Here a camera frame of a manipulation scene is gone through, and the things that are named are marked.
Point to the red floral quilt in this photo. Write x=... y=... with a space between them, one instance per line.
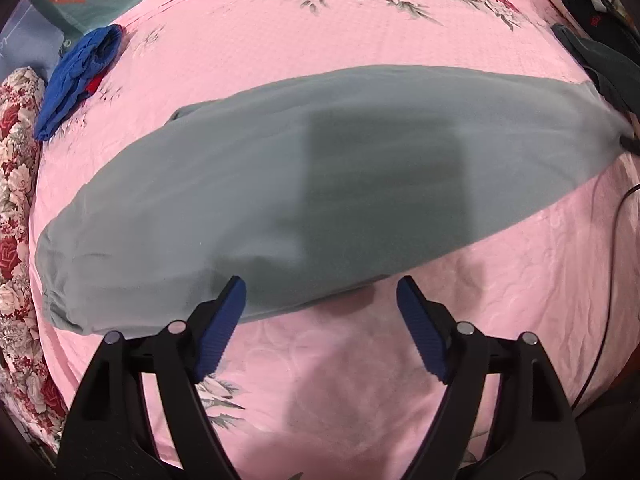
x=17 y=240

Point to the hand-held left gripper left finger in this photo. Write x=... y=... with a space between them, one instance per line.
x=222 y=327

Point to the pink floral bedsheet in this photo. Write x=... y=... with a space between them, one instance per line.
x=350 y=30

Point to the dark grey garment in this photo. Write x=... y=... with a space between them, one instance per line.
x=607 y=67

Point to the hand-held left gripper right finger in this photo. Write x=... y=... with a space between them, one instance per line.
x=425 y=330

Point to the red cloth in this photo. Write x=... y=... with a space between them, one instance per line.
x=95 y=85

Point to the grey-blue pillow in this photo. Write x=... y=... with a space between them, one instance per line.
x=30 y=35

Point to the blue garment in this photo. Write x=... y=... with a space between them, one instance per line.
x=75 y=75

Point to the black garment with red print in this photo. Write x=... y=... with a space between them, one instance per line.
x=597 y=17

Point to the grey pants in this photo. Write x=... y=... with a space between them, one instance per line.
x=250 y=185

